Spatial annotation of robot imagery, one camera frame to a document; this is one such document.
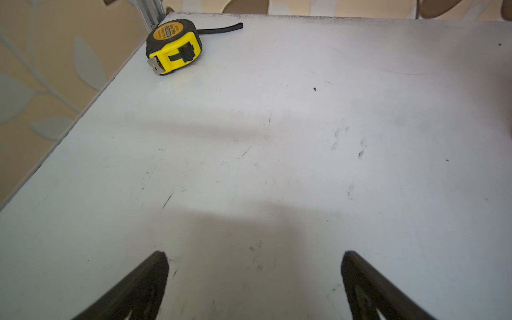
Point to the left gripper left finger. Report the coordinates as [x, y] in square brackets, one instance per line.
[137, 296]

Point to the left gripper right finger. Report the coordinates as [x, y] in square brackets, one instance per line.
[371, 295]

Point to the yellow black tape measure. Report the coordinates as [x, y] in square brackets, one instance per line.
[176, 44]

